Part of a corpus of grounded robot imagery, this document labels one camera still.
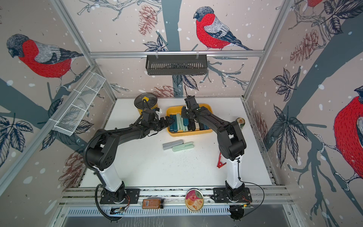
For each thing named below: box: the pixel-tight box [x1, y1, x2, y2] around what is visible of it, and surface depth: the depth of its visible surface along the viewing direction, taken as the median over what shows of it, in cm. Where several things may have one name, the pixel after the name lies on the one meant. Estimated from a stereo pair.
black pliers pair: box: [187, 118, 197, 131], surface depth 102 cm
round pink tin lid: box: [184, 188, 205, 213], surface depth 71 cm
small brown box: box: [141, 198, 162, 210], surface depth 70 cm
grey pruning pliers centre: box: [162, 139, 184, 151], surface depth 94 cm
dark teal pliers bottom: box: [171, 114, 178, 133], surface depth 100 cm
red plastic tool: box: [216, 152, 227, 169], surface depth 85 cm
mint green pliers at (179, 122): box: [176, 113, 184, 132], surface depth 103 cm
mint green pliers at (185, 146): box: [172, 141, 195, 152], surface depth 92 cm
